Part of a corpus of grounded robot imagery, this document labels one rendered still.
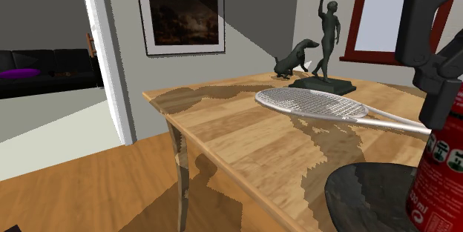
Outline wooden table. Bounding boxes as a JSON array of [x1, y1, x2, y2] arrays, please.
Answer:
[[141, 71, 435, 232]]

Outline dark dog figure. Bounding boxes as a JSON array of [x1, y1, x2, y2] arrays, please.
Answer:
[[273, 38, 321, 80]]

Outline silver tennis racket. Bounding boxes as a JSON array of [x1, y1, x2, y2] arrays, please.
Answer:
[[254, 87, 433, 136]]

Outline dark standing man statue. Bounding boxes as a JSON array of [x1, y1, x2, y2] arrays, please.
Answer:
[[288, 0, 357, 97]]

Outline dark grey bowl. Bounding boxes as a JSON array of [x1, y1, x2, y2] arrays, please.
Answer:
[[324, 162, 423, 232]]

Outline red framed window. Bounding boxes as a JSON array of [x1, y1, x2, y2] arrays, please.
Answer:
[[339, 0, 456, 67]]

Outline black sofa with purple cushion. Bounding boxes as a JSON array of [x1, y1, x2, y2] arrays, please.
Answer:
[[0, 48, 105, 101]]

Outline framed dark landscape wall picture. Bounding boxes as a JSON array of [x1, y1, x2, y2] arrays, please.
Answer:
[[134, 0, 226, 57]]

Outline red fire extinguisher black handle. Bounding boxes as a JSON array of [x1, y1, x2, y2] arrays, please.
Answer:
[[394, 0, 463, 232]]

